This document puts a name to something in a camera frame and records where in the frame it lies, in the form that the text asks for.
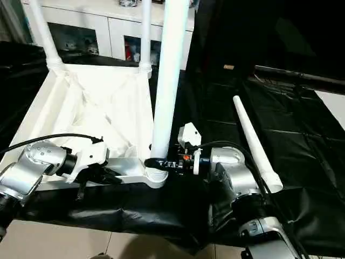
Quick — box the white flat board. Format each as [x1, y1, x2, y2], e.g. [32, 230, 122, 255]
[314, 90, 345, 125]

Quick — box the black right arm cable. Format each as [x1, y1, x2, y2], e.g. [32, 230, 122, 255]
[188, 141, 312, 259]

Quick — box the white plastic table leg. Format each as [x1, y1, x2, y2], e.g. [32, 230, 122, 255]
[138, 0, 154, 76]
[232, 94, 284, 194]
[144, 0, 191, 185]
[27, 0, 67, 74]

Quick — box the black metal rod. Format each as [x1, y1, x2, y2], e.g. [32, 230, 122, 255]
[254, 65, 345, 87]

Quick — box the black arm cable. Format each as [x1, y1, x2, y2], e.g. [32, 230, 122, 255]
[188, 141, 312, 259]
[0, 133, 105, 156]

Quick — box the black work mat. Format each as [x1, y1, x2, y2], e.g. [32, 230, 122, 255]
[0, 40, 345, 256]

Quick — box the white cabinet with glass doors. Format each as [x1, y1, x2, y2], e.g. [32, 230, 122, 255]
[20, 0, 195, 70]

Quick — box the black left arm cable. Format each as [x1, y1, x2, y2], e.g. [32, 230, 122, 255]
[0, 133, 105, 156]

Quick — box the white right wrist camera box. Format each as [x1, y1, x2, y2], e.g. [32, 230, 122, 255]
[177, 122, 203, 176]

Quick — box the black case with yellow label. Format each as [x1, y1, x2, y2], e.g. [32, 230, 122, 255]
[188, 0, 257, 77]

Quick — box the white plastic table top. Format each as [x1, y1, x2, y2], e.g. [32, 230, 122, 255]
[0, 63, 170, 193]

